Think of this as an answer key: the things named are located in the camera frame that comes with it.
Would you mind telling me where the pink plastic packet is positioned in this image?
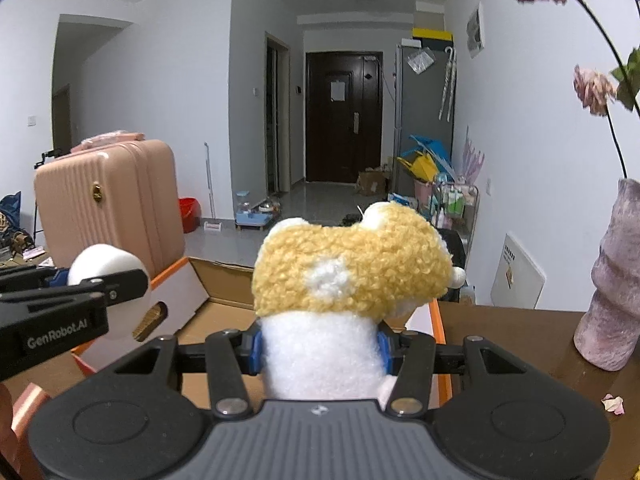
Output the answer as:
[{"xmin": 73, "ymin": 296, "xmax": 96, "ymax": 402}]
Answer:
[{"xmin": 70, "ymin": 132, "xmax": 146, "ymax": 153}]

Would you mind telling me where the clear plastic bag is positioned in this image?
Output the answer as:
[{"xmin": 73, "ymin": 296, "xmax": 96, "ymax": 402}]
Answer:
[{"xmin": 406, "ymin": 47, "xmax": 437, "ymax": 73}]

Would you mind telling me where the yellow and black box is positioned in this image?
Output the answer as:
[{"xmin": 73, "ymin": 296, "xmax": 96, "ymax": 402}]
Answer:
[{"xmin": 412, "ymin": 26, "xmax": 453, "ymax": 50}]

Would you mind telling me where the white folded umbrella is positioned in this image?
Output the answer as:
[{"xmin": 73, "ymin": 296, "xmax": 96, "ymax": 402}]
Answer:
[{"xmin": 438, "ymin": 46, "xmax": 457, "ymax": 122}]

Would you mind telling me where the person's left hand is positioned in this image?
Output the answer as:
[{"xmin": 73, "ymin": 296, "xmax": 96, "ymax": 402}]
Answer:
[{"xmin": 0, "ymin": 382, "xmax": 53, "ymax": 480}]

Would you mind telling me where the white electrical wall panel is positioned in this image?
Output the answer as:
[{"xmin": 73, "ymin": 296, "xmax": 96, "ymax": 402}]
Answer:
[{"xmin": 466, "ymin": 2, "xmax": 486, "ymax": 58}]

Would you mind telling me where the pink ribbed suitcase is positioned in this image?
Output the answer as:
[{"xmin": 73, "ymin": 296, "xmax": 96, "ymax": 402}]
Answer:
[{"xmin": 34, "ymin": 139, "xmax": 186, "ymax": 281}]

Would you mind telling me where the brown cardboard box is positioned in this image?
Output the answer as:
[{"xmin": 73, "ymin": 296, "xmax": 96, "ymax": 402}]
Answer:
[{"xmin": 356, "ymin": 170, "xmax": 391, "ymax": 197}]

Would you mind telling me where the metal trolley with bottles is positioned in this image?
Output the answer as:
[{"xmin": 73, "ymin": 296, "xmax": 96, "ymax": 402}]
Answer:
[{"xmin": 430, "ymin": 180, "xmax": 481, "ymax": 241}]

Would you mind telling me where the blue pet water feeder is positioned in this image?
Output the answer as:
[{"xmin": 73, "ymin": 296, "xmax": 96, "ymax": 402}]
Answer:
[{"xmin": 235, "ymin": 190, "xmax": 283, "ymax": 231}]

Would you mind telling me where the white flat panel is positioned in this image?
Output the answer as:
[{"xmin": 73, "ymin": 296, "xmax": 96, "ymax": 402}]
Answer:
[{"xmin": 490, "ymin": 232, "xmax": 547, "ymax": 310}]

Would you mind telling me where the orange cardboard box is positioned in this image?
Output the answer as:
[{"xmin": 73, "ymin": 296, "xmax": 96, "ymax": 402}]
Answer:
[{"xmin": 70, "ymin": 255, "xmax": 455, "ymax": 413}]

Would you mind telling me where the yellow and white plush toy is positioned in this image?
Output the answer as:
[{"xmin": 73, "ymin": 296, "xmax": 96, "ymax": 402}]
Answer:
[{"xmin": 252, "ymin": 201, "xmax": 468, "ymax": 406}]

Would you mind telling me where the blue bag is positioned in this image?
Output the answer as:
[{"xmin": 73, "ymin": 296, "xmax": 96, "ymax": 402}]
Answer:
[{"xmin": 0, "ymin": 192, "xmax": 23, "ymax": 261}]

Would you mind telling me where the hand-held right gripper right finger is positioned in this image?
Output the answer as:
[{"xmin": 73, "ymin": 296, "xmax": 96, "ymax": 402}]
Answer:
[{"xmin": 376, "ymin": 330, "xmax": 527, "ymax": 418}]

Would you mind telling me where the white foam sponge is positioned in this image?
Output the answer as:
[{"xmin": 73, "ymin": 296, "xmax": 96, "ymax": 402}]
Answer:
[{"xmin": 66, "ymin": 243, "xmax": 152, "ymax": 311}]

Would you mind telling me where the blue plastic stool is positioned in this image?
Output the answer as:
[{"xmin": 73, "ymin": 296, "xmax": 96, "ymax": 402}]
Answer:
[{"xmin": 409, "ymin": 134, "xmax": 453, "ymax": 176}]

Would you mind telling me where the dark interior doorway frame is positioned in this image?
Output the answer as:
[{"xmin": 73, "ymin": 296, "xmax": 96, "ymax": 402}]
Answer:
[{"xmin": 265, "ymin": 32, "xmax": 291, "ymax": 196}]

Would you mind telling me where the white mop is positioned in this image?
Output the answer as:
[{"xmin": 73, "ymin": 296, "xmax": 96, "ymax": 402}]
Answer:
[{"xmin": 202, "ymin": 141, "xmax": 223, "ymax": 233}]

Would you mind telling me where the grey refrigerator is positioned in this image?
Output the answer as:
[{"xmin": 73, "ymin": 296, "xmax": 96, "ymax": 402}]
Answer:
[{"xmin": 394, "ymin": 42, "xmax": 457, "ymax": 201}]

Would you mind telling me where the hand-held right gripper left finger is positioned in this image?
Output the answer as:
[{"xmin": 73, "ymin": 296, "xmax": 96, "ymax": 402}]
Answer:
[{"xmin": 114, "ymin": 329, "xmax": 264, "ymax": 420}]

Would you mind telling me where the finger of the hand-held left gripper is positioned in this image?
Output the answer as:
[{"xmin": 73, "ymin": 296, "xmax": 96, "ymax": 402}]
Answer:
[
  {"xmin": 0, "ymin": 265, "xmax": 70, "ymax": 292},
  {"xmin": 0, "ymin": 269, "xmax": 151, "ymax": 312}
]

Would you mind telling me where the red bucket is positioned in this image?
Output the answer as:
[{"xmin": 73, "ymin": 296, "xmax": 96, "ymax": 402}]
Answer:
[{"xmin": 179, "ymin": 197, "xmax": 202, "ymax": 233}]

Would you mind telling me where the pink textured vase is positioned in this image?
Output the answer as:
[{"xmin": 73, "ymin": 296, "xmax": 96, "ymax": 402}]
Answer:
[{"xmin": 573, "ymin": 178, "xmax": 640, "ymax": 372}]

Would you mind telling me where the purple feather wall decoration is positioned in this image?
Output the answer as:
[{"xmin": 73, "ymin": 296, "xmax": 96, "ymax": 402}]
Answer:
[{"xmin": 462, "ymin": 127, "xmax": 486, "ymax": 183}]

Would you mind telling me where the dark wooden entrance door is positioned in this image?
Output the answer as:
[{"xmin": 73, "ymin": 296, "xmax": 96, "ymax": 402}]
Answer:
[{"xmin": 305, "ymin": 51, "xmax": 384, "ymax": 183}]

